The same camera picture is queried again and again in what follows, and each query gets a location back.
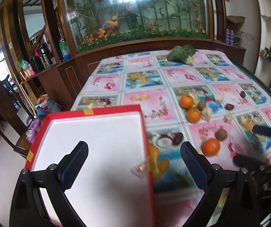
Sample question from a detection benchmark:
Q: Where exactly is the brown kiwi fruit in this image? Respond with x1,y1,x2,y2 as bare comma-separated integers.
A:
215,128,227,141
197,101,206,111

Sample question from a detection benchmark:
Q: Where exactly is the floral fruit print tablecloth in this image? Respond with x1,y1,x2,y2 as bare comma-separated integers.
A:
72,50,271,226

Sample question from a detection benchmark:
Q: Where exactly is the black thermos flask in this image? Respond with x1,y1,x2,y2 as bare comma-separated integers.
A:
38,43,51,68

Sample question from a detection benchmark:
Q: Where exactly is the purple spray bottle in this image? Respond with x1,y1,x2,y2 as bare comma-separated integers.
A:
225,29,230,45
229,30,234,45

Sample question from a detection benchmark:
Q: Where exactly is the dark red jujube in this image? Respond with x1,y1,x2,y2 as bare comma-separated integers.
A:
225,103,234,111
240,91,246,98

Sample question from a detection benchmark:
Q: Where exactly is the red white shallow box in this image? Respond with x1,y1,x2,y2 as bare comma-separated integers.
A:
26,105,155,226

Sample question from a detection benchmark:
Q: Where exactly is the green leafy vegetable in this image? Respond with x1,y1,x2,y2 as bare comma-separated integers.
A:
166,45,196,66

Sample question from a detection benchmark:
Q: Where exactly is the green label plastic bottle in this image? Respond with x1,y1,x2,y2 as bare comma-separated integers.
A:
59,36,71,61

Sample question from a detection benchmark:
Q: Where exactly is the orange mandarin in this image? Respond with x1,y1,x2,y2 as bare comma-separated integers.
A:
202,138,220,157
186,107,201,123
179,95,194,109

